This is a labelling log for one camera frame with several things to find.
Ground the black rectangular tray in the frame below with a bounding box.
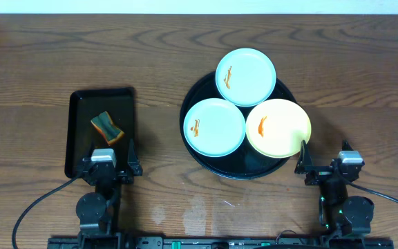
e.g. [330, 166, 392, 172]
[64, 87, 135, 178]

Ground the yellow plate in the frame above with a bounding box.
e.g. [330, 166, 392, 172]
[246, 99, 312, 158]

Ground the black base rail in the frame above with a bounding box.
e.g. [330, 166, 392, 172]
[47, 234, 394, 249]

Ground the light blue plate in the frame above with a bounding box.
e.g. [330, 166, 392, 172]
[215, 48, 276, 107]
[181, 98, 245, 157]

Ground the orange green sponge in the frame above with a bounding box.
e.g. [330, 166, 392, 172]
[91, 111, 125, 146]

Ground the light blue plate back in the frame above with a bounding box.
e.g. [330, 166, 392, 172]
[215, 48, 276, 107]

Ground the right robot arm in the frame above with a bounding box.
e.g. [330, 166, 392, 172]
[294, 140, 375, 246]

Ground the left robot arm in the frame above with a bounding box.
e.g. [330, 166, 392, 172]
[76, 140, 143, 237]

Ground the light blue plate front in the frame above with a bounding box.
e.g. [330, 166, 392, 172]
[181, 98, 245, 157]

